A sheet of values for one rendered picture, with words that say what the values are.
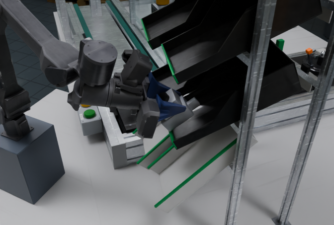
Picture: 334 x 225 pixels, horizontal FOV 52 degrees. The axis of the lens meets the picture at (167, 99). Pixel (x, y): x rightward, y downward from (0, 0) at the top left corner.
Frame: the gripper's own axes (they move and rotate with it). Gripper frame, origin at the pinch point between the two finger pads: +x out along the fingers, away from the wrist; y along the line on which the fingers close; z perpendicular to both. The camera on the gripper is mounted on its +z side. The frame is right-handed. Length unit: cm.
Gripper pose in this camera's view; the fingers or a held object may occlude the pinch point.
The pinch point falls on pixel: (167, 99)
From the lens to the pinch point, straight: 69.3
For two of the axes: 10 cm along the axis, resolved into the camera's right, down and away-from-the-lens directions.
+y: -1.9, -5.8, 8.0
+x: 9.4, 1.2, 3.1
